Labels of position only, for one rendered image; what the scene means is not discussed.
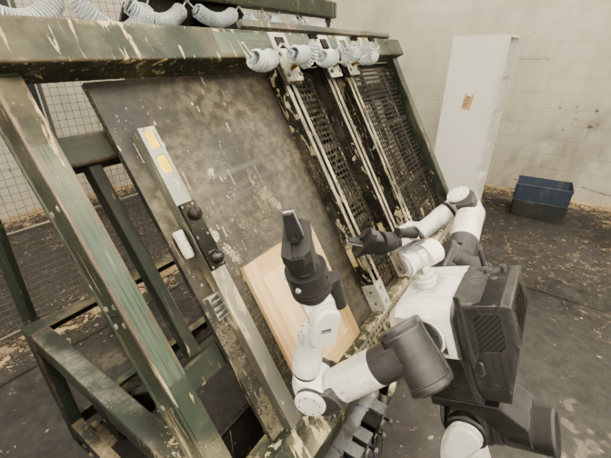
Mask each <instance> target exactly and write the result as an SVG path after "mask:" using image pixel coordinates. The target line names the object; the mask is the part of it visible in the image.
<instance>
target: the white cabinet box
mask: <svg viewBox="0 0 611 458"><path fill-rule="evenodd" d="M519 41H520V36H518V35H454V39H453V44H452V50H451V55H450V61H449V67H448V72H447V78H446V88H445V93H444V99H443V104H442V110H441V115H440V120H439V126H438V131H437V137H436V147H435V156H436V160H437V161H438V164H439V166H440V169H441V171H442V174H443V177H444V178H445V181H446V185H447V187H448V190H449V192H450V191H451V190H453V189H454V188H457V187H459V186H465V187H467V188H468V189H470V190H472V191H474V192H475V194H476V199H477V200H479V201H480V200H481V197H482V193H483V190H484V186H485V182H486V175H487V171H488V167H489V164H490V160H491V156H492V153H493V149H494V144H495V140H496V134H497V130H498V126H499V123H500V119H501V115H502V112H503V107H504V103H505V100H506V93H507V89H508V86H509V82H510V78H511V74H512V70H513V66H514V62H515V59H516V52H517V48H518V45H519Z"/></svg>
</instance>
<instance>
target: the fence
mask: <svg viewBox="0 0 611 458"><path fill-rule="evenodd" d="M150 130H153V132H154V134H155V137H156V139H157V141H158V143H159V144H160V146H161V148H156V149H153V150H151V148H150V146H149V144H148V142H147V141H146V139H145V136H144V134H143V132H145V131H150ZM132 137H133V139H134V140H135V143H136V145H137V147H138V149H139V151H140V153H141V155H142V156H143V158H144V160H145V162H146V164H147V166H148V168H149V170H150V172H151V174H152V176H153V177H154V179H155V182H156V184H157V185H158V187H159V189H160V191H161V193H162V195H163V197H164V198H165V201H166V203H167V205H168V207H169V209H170V210H171V212H172V214H173V216H174V218H175V220H176V222H177V224H178V226H179V228H180V230H181V229H182V230H183V231H184V233H185V236H186V238H187V240H188V242H189V243H190V245H191V247H192V249H193V250H194V253H195V254H194V257H195V259H196V260H197V262H198V264H199V266H200V268H201V270H202V272H203V274H204V276H205V279H206V280H207V281H208V283H209V285H210V287H211V289H212V291H213V293H217V292H219V293H220V295H221V297H222V299H223V301H224V303H225V306H226V308H227V310H228V312H229V314H228V315H227V316H226V319H227V321H228V322H229V324H230V326H231V327H232V329H233V331H234V333H235V336H236V338H237V340H238V342H239V343H240V345H241V347H242V349H243V350H244V352H245V355H246V357H247V359H248V361H249V363H250V364H251V366H252V368H253V370H254V372H255V374H256V376H257V378H258V380H259V382H260V383H261V385H262V387H263V389H264V391H265V394H266V396H267V397H268V399H269V401H270V403H271V404H272V406H273V408H274V410H275V413H276V415H277V417H278V419H279V421H280V422H281V424H282V425H283V427H284V428H286V429H290V430H293V429H294V428H295V426H296V425H297V423H298V422H299V420H300V419H301V418H302V416H301V414H300V412H299V411H298V409H297V407H296V406H295V402H294V400H293V398H292V396H291V394H290V392H289V391H288V389H287V387H286V385H285V382H284V380H283V378H282V377H281V375H280V373H279V372H278V370H277V368H276V366H275V363H274V361H273V359H272V357H271V355H270V353H269V352H268V350H267V348H266V346H265V343H264V341H263V339H262V337H261V335H260V333H259V332H258V330H257V328H256V326H255V323H254V321H253V319H252V318H251V316H250V314H249V312H248V311H247V309H246V307H245V304H244V302H243V300H242V298H241V296H240V294H239V292H238V291H237V289H236V287H235V284H234V282H233V280H232V278H231V276H230V274H229V272H228V271H227V269H226V267H225V265H222V266H221V267H219V268H217V269H216V270H214V271H213V272H211V271H210V269H209V267H208V265H207V263H206V261H205V258H204V257H203V255H202V253H201V251H200V249H199V247H198V245H197V244H196V242H195V239H194V237H193V236H192V234H191V232H190V230H189V228H188V226H187V224H186V222H185V219H184V217H183V216H182V215H181V213H180V211H179V209H178V206H179V205H180V204H183V203H186V202H188V201H191V198H190V196H189V194H188V192H187V191H186V189H185V186H184V184H183V182H182V180H181V178H180V176H179V174H178V172H177V171H176V169H175V166H174V164H173V162H172V160H171V158H170V156H169V154H168V152H167V151H166V149H165V146H164V145H163V143H162V141H161V139H160V137H159V135H158V133H157V131H156V129H155V127H154V126H149V127H144V128H138V129H136V130H135V131H134V132H133V134H132ZM162 154H165V156H166V158H167V160H168V162H169V164H170V165H171V167H172V169H173V172H171V173H168V174H164V173H163V171H162V169H161V167H160V165H159V163H158V162H157V160H156V158H155V157H156V156H159V155H162Z"/></svg>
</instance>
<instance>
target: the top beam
mask: <svg viewBox="0 0 611 458"><path fill-rule="evenodd" d="M266 33H267V32H264V31H249V30H239V29H224V28H211V27H196V26H182V25H154V24H140V23H126V22H112V21H97V20H84V19H69V18H55V17H41V16H27V15H0V74H19V75H20V76H23V79H24V81H25V84H26V85H34V84H49V83H64V82H79V81H94V80H108V79H124V78H138V77H153V76H168V75H197V74H212V73H226V72H242V71H254V70H252V69H250V68H249V67H248V66H247V63H246V57H247V55H248V53H247V51H246V50H245V49H244V47H243V46H242V45H241V42H244V44H245V46H246V47H247V49H248V50H249V52H250V51H251V50H253V49H260V50H262V51H263V50H265V49H267V48H271V49H273V46H272V45H271V43H270V41H269V38H268V36H267V34H266ZM284 34H285V37H286V40H287V42H288V43H289V45H290V46H291V45H307V46H308V43H310V41H311V40H312V39H309V38H308V35H307V34H292V33H284ZM372 44H375V47H370V48H375V50H376V49H377V47H378V46H379V45H380V47H379V48H378V50H377V52H378V53H379V58H378V60H377V61H376V63H387V62H388V61H389V60H391V59H393V58H398V57H399V56H401V55H403V54H404V53H403V51H402V48H401V46H400V44H399V41H398V40H395V39H378V38H375V41H374V42H372ZM273 50H274V49H273Z"/></svg>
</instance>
